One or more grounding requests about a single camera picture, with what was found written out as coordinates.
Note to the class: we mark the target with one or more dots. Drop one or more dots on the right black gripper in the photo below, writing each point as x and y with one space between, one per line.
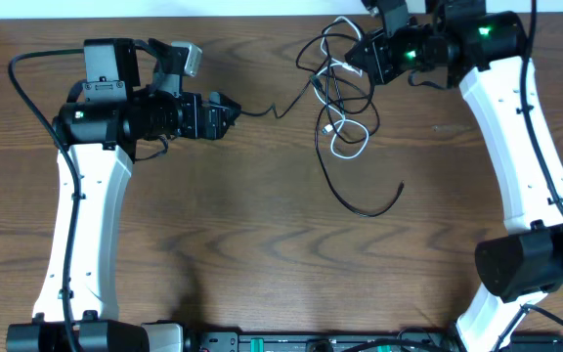
378 67

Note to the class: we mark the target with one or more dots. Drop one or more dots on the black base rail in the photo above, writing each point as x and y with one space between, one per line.
407 340

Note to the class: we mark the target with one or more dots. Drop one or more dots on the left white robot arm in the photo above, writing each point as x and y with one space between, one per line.
132 92

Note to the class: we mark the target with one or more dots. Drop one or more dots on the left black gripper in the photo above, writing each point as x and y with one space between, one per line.
217 125

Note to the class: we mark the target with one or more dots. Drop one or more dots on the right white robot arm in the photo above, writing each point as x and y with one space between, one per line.
488 57

